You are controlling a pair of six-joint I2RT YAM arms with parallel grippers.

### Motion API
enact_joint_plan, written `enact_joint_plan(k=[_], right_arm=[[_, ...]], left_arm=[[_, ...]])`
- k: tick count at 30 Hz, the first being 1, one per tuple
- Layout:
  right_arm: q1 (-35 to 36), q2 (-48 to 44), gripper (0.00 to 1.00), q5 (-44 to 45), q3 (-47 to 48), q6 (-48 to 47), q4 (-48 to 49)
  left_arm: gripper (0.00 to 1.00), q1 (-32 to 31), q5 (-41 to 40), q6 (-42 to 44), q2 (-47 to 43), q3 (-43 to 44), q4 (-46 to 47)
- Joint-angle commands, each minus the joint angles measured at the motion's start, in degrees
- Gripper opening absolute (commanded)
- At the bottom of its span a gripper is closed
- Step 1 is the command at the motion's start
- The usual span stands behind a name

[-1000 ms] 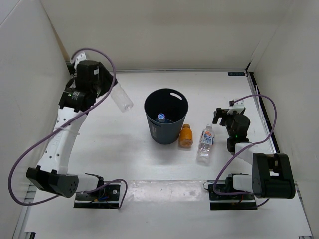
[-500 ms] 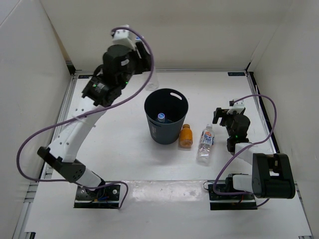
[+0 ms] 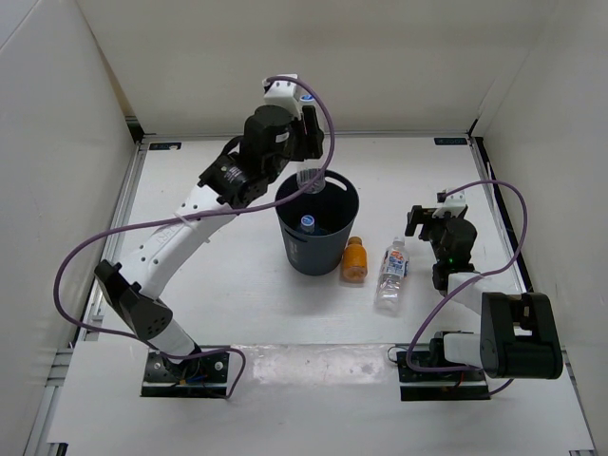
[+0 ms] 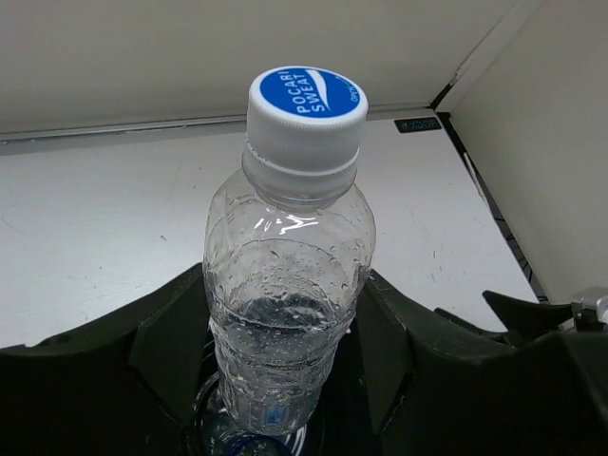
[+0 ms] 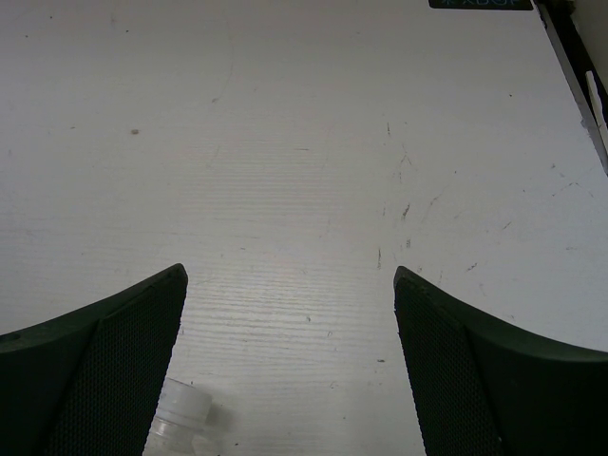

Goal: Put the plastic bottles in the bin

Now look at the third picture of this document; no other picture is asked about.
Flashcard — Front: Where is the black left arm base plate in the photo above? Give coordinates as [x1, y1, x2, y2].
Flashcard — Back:
[140, 346, 231, 399]

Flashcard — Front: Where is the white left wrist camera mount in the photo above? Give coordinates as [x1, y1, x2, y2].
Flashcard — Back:
[262, 79, 301, 119]

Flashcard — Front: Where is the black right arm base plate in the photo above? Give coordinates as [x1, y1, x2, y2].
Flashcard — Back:
[387, 345, 490, 402]

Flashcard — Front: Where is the dark label sticker left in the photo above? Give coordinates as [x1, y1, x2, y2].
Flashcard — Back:
[148, 142, 181, 151]

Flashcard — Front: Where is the dark label sticker right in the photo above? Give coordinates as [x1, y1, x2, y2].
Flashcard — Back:
[433, 137, 469, 146]

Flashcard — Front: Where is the clear bottle orange blue label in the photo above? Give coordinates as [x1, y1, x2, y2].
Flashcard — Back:
[373, 237, 409, 316]

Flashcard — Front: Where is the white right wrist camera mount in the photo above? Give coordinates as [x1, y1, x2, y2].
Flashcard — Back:
[432, 190, 467, 219]

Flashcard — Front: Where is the clear plastic bottle white cap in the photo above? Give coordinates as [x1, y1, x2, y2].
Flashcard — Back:
[296, 94, 327, 188]

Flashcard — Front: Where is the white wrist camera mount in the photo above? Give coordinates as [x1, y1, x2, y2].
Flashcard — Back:
[432, 190, 467, 219]
[262, 79, 301, 119]

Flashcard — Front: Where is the orange juice bottle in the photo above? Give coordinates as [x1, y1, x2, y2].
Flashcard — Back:
[341, 237, 368, 284]

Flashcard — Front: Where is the blue label Pocari Sweat bottle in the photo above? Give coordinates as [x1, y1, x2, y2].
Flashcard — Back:
[296, 215, 331, 237]

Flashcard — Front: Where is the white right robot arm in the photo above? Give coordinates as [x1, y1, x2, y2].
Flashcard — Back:
[405, 204, 563, 380]

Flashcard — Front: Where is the dark grey plastic bin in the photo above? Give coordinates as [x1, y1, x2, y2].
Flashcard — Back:
[275, 170, 359, 276]

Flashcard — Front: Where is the dark label sticker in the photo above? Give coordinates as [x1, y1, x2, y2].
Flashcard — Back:
[148, 142, 181, 151]
[433, 137, 469, 146]

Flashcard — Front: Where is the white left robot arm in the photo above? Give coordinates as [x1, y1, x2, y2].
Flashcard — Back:
[94, 104, 324, 380]

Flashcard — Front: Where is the aluminium table frame rail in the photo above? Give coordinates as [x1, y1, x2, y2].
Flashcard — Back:
[23, 116, 146, 456]

